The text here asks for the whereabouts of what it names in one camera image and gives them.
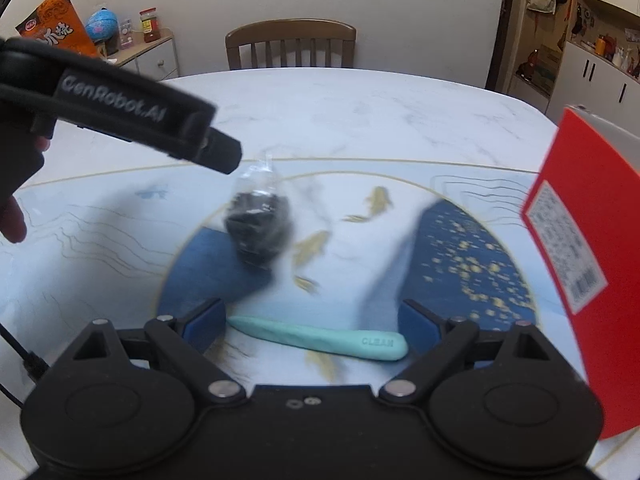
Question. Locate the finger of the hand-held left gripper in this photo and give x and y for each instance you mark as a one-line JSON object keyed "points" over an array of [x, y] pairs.
{"points": [[222, 152]]}

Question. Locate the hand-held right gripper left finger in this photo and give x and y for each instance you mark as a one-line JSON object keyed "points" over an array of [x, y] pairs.
{"points": [[205, 322]]}

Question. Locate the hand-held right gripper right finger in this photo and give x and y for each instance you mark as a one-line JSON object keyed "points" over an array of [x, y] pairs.
{"points": [[420, 327]]}

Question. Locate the clear bag of black bits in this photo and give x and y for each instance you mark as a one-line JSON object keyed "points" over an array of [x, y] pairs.
{"points": [[257, 230]]}

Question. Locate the teal cleaning stick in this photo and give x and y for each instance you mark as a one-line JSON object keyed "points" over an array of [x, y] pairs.
{"points": [[325, 340]]}

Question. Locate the red cardboard box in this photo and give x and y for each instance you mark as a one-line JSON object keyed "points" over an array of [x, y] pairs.
{"points": [[585, 200]]}

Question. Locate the white marble patterned desktop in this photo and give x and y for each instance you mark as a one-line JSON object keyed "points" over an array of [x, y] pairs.
{"points": [[350, 125]]}

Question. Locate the person's left hand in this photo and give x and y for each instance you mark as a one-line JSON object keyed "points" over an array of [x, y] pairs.
{"points": [[12, 222]]}

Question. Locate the small white cabinet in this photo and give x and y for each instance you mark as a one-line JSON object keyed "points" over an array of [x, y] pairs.
{"points": [[150, 57]]}

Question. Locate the small clear acrylic stand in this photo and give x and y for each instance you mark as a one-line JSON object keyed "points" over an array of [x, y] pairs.
{"points": [[126, 35]]}

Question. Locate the small blue globe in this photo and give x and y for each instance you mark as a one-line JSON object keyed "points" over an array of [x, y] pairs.
{"points": [[102, 25]]}

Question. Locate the orange snack bag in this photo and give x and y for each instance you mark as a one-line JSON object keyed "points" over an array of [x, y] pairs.
{"points": [[55, 25]]}

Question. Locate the red sauce jar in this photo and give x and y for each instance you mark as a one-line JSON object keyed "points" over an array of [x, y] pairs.
{"points": [[150, 27]]}

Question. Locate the brown wooden chair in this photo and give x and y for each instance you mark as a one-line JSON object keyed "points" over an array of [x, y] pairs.
{"points": [[290, 30]]}

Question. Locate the white low cabinet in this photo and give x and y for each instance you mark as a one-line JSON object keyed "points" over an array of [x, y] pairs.
{"points": [[590, 85]]}

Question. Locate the dark brown door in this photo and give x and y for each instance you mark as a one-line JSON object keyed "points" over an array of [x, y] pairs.
{"points": [[507, 10]]}

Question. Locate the row of bottles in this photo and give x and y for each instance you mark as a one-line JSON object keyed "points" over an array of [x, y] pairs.
{"points": [[617, 55]]}

